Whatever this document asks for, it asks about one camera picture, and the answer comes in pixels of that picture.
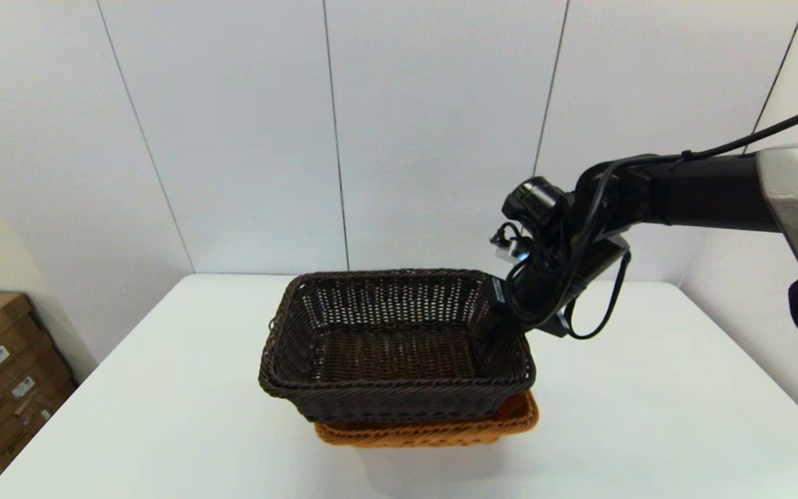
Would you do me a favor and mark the dark brown wicker basket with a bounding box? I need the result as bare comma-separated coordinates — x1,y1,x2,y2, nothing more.
258,268,537,423

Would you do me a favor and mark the orange wicker basket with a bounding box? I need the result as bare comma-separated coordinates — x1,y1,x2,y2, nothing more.
314,389,540,448

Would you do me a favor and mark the silver cable plug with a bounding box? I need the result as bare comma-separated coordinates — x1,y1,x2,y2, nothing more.
490,238,530,264

